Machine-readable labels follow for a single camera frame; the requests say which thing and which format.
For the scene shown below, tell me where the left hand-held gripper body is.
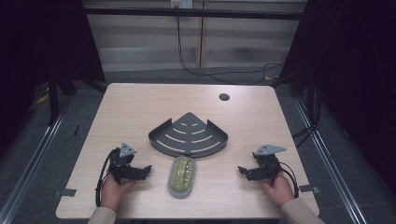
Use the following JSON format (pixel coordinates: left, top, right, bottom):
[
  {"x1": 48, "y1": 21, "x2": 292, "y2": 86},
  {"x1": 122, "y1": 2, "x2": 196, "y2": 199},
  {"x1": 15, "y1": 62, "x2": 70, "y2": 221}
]
[{"x1": 106, "y1": 142, "x2": 138, "y2": 185}]

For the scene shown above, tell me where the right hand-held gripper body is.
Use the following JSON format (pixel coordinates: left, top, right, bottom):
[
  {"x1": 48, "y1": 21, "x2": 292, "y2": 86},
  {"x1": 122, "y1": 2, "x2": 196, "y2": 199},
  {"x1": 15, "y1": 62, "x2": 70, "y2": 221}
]
[{"x1": 251, "y1": 144, "x2": 288, "y2": 182}]

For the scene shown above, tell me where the person's right hand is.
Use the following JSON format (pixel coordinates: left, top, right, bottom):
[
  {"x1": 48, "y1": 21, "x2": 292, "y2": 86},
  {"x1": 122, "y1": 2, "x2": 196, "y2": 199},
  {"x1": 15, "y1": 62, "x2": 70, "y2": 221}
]
[{"x1": 261, "y1": 171, "x2": 296, "y2": 208}]

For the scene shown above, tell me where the person's left hand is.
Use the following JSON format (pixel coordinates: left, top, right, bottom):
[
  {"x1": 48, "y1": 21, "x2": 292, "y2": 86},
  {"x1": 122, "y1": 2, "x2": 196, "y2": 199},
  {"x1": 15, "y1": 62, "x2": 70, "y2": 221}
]
[{"x1": 100, "y1": 173, "x2": 137, "y2": 213}]

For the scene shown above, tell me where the green soap bar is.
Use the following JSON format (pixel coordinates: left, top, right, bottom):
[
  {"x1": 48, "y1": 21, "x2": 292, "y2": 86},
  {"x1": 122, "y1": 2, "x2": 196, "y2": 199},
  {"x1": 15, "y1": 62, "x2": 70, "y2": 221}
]
[{"x1": 170, "y1": 156, "x2": 196, "y2": 191}]

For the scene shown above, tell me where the grey tape piece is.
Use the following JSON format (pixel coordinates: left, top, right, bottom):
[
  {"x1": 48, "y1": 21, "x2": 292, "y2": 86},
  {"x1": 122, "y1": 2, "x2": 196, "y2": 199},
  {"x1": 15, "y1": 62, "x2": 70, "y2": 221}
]
[
  {"x1": 53, "y1": 188, "x2": 78, "y2": 199},
  {"x1": 299, "y1": 184, "x2": 320, "y2": 194}
]

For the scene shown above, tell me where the dark grey corner shelf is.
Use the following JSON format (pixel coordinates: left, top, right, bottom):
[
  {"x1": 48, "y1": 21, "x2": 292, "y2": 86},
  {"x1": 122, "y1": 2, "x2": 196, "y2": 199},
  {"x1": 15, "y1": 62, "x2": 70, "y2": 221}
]
[{"x1": 148, "y1": 111, "x2": 230, "y2": 160}]

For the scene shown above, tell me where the black metal stand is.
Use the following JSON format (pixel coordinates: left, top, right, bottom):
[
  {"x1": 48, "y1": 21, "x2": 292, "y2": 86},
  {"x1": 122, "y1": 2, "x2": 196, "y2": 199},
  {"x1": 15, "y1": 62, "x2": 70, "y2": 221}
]
[
  {"x1": 47, "y1": 62, "x2": 61, "y2": 127},
  {"x1": 290, "y1": 68, "x2": 321, "y2": 149}
]

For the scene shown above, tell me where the yellow floor scrap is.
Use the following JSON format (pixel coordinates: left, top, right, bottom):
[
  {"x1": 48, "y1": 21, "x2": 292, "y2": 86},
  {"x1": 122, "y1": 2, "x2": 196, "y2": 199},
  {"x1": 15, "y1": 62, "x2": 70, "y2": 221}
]
[{"x1": 35, "y1": 92, "x2": 50, "y2": 105}]

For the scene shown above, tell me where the dark curtain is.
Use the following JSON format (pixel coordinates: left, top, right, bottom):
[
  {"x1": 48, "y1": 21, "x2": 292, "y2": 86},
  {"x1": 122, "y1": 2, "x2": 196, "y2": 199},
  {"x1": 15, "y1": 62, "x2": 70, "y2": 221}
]
[
  {"x1": 279, "y1": 0, "x2": 396, "y2": 197},
  {"x1": 0, "y1": 0, "x2": 106, "y2": 157}
]

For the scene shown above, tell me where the black horizontal bar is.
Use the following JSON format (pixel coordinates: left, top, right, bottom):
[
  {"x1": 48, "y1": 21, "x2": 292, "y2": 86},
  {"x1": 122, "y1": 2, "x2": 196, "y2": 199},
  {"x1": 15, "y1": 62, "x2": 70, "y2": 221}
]
[{"x1": 83, "y1": 7, "x2": 309, "y2": 21}]

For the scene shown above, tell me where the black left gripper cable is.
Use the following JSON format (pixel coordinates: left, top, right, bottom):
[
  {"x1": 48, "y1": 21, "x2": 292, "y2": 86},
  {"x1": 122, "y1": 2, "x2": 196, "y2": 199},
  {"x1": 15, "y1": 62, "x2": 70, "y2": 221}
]
[{"x1": 94, "y1": 147, "x2": 121, "y2": 208}]

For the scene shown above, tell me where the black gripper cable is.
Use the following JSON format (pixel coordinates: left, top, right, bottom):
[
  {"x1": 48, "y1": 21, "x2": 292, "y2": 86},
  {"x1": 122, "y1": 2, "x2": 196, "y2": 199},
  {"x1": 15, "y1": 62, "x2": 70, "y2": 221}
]
[
  {"x1": 94, "y1": 147, "x2": 121, "y2": 208},
  {"x1": 279, "y1": 161, "x2": 301, "y2": 199}
]

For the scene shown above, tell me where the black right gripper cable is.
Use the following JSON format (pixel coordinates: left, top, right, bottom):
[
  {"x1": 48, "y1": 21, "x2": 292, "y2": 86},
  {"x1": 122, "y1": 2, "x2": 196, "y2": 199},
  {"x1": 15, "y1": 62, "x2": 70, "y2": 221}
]
[{"x1": 279, "y1": 161, "x2": 301, "y2": 199}]

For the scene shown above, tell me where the metal floor rail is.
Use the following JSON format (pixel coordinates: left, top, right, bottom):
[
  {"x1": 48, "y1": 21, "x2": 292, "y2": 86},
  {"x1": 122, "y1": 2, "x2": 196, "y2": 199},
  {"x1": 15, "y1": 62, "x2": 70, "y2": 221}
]
[
  {"x1": 292, "y1": 96, "x2": 372, "y2": 224},
  {"x1": 0, "y1": 92, "x2": 74, "y2": 224}
]

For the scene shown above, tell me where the black floor cable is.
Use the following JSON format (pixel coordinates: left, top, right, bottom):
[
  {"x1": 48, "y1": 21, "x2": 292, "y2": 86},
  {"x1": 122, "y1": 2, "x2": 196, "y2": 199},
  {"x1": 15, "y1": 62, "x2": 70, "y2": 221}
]
[{"x1": 176, "y1": 15, "x2": 285, "y2": 86}]

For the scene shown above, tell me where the white wall outlet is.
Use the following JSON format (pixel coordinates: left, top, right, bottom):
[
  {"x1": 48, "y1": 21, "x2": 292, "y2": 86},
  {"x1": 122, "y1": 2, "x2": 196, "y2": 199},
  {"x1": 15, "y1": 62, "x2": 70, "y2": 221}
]
[{"x1": 170, "y1": 0, "x2": 194, "y2": 9}]

